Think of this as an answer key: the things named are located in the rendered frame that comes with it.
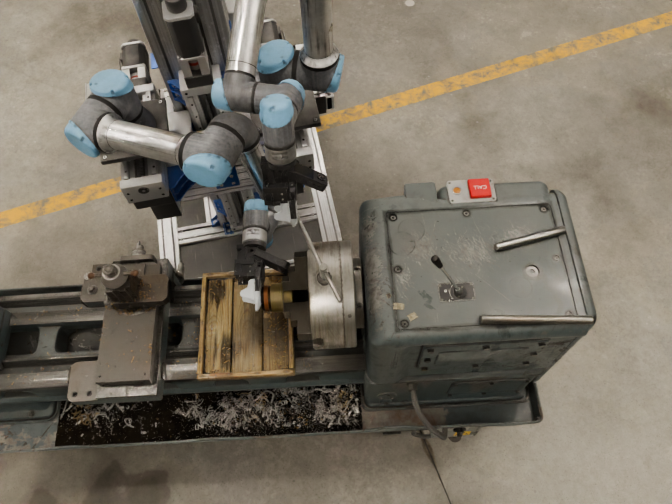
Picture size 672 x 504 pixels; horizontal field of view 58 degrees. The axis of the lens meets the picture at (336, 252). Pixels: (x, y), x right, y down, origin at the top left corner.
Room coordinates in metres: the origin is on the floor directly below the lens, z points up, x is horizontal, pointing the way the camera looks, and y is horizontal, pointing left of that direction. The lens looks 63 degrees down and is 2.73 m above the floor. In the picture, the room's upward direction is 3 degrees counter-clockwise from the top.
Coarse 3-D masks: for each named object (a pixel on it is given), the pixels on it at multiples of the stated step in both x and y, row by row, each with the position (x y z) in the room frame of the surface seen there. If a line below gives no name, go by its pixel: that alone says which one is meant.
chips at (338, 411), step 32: (352, 384) 0.57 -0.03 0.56; (64, 416) 0.52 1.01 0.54; (96, 416) 0.52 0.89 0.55; (128, 416) 0.51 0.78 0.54; (160, 416) 0.50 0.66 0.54; (192, 416) 0.50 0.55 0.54; (224, 416) 0.48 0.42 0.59; (256, 416) 0.48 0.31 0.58; (288, 416) 0.47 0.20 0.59; (320, 416) 0.46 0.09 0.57; (352, 416) 0.46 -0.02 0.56
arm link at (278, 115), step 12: (276, 96) 0.95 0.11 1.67; (264, 108) 0.91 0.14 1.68; (276, 108) 0.90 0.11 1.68; (288, 108) 0.91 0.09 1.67; (264, 120) 0.90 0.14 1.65; (276, 120) 0.89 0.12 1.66; (288, 120) 0.90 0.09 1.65; (264, 132) 0.89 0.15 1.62; (276, 132) 0.88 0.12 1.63; (288, 132) 0.88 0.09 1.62; (264, 144) 0.89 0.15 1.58; (276, 144) 0.87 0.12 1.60; (288, 144) 0.87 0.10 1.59
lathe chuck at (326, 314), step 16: (320, 256) 0.76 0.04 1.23; (336, 256) 0.76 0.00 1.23; (336, 272) 0.70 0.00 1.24; (320, 288) 0.66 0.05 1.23; (336, 288) 0.66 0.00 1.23; (320, 304) 0.62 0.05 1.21; (336, 304) 0.62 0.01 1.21; (320, 320) 0.59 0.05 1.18; (336, 320) 0.59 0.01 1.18; (320, 336) 0.56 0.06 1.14; (336, 336) 0.56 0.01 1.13
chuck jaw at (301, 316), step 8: (288, 304) 0.67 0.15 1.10; (296, 304) 0.67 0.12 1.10; (304, 304) 0.67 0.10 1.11; (288, 312) 0.65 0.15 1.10; (296, 312) 0.65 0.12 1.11; (304, 312) 0.65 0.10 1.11; (296, 320) 0.62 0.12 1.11; (304, 320) 0.62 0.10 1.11; (304, 328) 0.59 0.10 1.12; (304, 336) 0.57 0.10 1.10; (320, 344) 0.56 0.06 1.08
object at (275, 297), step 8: (264, 288) 0.73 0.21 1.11; (272, 288) 0.72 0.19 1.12; (280, 288) 0.72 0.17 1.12; (264, 296) 0.70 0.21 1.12; (272, 296) 0.70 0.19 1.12; (280, 296) 0.69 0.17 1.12; (288, 296) 0.70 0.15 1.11; (264, 304) 0.68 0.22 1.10; (272, 304) 0.68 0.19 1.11; (280, 304) 0.68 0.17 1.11
